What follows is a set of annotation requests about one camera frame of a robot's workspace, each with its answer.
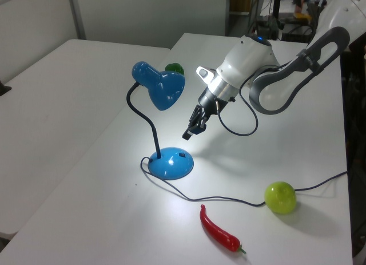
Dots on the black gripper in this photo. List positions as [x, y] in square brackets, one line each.
[209, 103]

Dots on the blue desk lamp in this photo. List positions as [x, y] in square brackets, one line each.
[168, 87]

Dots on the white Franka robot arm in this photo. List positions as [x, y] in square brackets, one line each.
[246, 61]

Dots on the green bell pepper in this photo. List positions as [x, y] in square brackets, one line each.
[173, 67]

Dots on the red chili pepper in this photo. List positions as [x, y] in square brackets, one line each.
[217, 232]

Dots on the green apple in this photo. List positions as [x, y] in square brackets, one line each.
[280, 197]

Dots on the black equipment box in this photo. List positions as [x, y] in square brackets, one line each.
[294, 34]

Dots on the thin black stand pole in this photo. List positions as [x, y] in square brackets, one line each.
[276, 4]

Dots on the yellow object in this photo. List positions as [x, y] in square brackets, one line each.
[302, 16]

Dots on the white adjacent table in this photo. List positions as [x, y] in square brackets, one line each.
[43, 119]

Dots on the black keyboard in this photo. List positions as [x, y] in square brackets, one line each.
[314, 10]

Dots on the black clamp foot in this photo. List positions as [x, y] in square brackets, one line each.
[4, 89]

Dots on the grey partition post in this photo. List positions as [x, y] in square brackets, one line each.
[76, 13]

